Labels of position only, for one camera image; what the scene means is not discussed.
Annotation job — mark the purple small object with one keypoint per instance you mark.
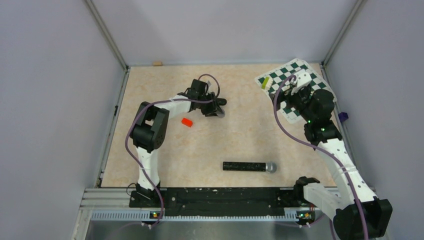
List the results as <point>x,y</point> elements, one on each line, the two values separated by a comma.
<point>343,116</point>

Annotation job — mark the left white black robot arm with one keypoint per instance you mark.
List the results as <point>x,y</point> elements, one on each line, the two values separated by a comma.
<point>149,128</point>

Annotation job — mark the grey oval charging case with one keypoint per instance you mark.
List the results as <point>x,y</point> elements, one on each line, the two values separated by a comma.
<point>220,114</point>

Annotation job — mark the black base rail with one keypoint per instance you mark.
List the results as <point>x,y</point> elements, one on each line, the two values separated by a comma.
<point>219,202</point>

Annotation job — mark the black microphone silver head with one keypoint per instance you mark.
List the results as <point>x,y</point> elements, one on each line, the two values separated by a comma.
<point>269,167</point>

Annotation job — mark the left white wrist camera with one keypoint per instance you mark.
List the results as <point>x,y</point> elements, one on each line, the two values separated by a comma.
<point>206,82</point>

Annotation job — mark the black earbud charging case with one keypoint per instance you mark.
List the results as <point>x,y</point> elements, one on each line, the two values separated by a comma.
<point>221,101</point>

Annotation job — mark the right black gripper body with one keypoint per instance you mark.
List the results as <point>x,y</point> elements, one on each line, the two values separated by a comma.
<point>297,101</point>

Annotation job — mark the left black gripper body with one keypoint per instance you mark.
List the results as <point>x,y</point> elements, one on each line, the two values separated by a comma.
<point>210,107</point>

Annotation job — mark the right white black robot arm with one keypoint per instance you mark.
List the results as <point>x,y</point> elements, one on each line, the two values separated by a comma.
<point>357,213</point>

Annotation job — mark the small wooden block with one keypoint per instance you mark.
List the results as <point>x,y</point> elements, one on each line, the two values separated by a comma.
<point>157,63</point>

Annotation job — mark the red rectangular block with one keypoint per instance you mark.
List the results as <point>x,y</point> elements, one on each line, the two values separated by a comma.
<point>187,122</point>

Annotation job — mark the green white block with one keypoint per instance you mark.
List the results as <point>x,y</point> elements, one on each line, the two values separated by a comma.
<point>265,83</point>

